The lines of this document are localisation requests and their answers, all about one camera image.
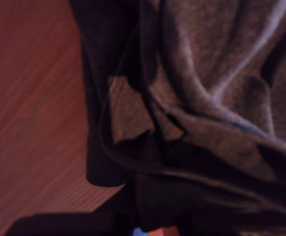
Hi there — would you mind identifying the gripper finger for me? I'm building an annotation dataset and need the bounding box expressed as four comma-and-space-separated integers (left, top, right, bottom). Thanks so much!
93, 181, 140, 236
177, 213, 242, 236

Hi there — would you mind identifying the dark grey underwear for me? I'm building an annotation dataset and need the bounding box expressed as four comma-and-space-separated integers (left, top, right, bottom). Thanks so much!
68, 0, 286, 234

